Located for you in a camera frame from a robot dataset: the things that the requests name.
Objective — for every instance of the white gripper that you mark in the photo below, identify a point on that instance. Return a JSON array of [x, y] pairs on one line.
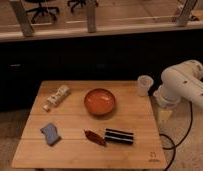
[[164, 114]]

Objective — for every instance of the dark red pepper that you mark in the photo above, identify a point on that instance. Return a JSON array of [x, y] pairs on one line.
[[94, 138]]

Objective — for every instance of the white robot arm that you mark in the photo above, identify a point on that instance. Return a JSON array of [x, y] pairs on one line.
[[179, 81]]

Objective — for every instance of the black striped rectangular box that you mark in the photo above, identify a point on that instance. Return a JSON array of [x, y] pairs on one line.
[[119, 136]]

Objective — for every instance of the orange round bowl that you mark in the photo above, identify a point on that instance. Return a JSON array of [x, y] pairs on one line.
[[99, 102]]

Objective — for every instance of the black office chair right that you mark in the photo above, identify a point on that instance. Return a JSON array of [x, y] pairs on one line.
[[72, 4]]

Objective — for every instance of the black office chair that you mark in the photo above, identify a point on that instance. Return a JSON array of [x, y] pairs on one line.
[[40, 9], [72, 4]]

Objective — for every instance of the black office chair left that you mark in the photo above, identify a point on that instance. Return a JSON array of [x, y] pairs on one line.
[[40, 9]]

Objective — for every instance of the right metal window post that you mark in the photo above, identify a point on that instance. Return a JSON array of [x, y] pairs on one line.
[[183, 18]]

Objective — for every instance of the metal window post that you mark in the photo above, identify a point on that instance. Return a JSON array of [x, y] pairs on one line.
[[183, 18], [22, 18], [90, 14]]

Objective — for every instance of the middle metal window post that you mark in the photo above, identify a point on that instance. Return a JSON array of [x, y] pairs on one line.
[[90, 14]]

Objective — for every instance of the left metal window post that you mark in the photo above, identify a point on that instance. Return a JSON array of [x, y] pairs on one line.
[[22, 18]]

